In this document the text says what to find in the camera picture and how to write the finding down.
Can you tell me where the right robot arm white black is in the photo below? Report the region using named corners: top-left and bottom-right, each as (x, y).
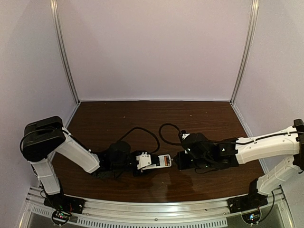
top-left (173, 119), bottom-right (304, 196)

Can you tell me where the right black braided cable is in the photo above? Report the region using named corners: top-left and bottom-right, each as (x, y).
top-left (158, 123), bottom-right (183, 146)

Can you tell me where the black braided cable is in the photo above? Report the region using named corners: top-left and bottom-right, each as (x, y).
top-left (158, 123), bottom-right (183, 146)
top-left (117, 127), bottom-right (160, 154)

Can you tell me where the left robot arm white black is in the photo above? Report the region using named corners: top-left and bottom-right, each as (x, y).
top-left (19, 116), bottom-right (152, 196)

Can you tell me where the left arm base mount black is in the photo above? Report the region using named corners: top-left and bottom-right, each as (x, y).
top-left (42, 183), bottom-right (85, 214)

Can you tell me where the red white remote control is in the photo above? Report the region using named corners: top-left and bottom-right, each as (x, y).
top-left (143, 154), bottom-right (172, 170)

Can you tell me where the aluminium frame post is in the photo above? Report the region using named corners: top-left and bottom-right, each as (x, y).
top-left (230, 0), bottom-right (259, 105)
top-left (50, 0), bottom-right (80, 105)

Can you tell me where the left black braided cable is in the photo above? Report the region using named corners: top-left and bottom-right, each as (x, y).
top-left (117, 127), bottom-right (160, 154)

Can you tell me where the left aluminium frame post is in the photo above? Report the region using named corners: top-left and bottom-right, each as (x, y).
top-left (50, 0), bottom-right (80, 105)

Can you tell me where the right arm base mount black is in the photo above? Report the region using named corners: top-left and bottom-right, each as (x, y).
top-left (227, 179), bottom-right (268, 213)

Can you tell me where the right aluminium frame post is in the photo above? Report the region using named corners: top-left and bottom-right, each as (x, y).
top-left (230, 0), bottom-right (259, 105)

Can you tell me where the front aluminium rail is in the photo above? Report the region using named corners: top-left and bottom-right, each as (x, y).
top-left (17, 187), bottom-right (295, 228)

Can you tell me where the orange battery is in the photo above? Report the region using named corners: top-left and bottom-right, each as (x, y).
top-left (164, 155), bottom-right (171, 167)

